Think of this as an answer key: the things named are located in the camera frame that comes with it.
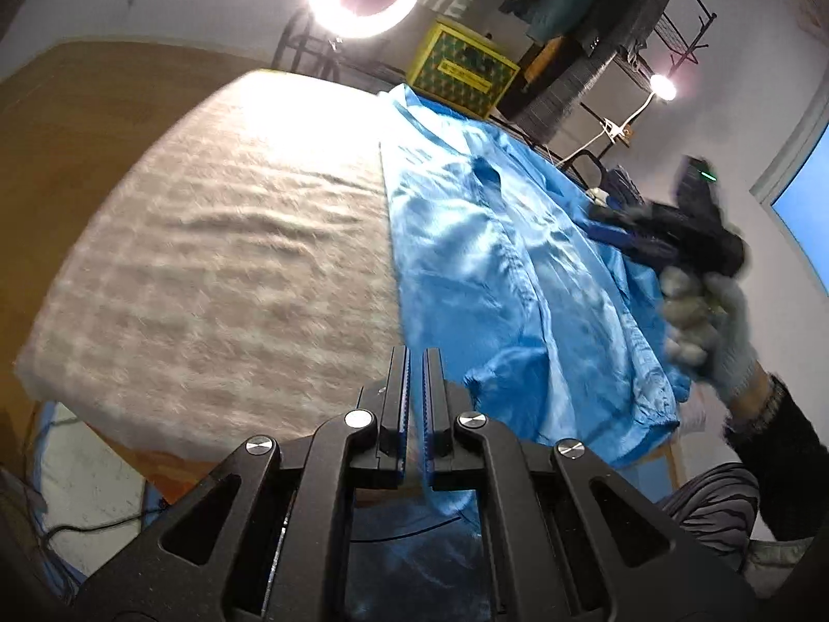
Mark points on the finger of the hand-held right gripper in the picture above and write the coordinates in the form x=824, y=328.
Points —
x=631, y=243
x=625, y=214

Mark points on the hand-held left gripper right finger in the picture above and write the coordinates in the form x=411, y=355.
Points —
x=428, y=405

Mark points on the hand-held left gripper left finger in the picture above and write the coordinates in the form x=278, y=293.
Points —
x=404, y=402

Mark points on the light blue work coat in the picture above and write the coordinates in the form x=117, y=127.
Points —
x=511, y=272

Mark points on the person's right forearm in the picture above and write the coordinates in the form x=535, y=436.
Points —
x=793, y=460

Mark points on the stack of dark folded clothes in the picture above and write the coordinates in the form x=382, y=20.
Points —
x=622, y=184

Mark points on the black metal clothes rack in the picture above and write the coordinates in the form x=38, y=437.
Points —
x=696, y=13

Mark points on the person's right hand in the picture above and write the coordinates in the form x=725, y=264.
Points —
x=719, y=337

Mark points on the window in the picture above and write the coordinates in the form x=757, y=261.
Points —
x=806, y=188

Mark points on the white clip lamp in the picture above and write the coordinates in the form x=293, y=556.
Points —
x=660, y=87

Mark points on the orange hanging garment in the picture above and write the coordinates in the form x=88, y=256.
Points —
x=541, y=58

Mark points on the black jacket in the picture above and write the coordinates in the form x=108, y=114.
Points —
x=628, y=6

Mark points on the yellow green patterned bag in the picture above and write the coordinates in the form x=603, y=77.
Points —
x=460, y=68

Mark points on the beige checked blanket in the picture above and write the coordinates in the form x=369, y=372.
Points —
x=233, y=252

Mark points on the person's striped trouser leg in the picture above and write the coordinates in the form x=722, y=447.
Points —
x=712, y=512

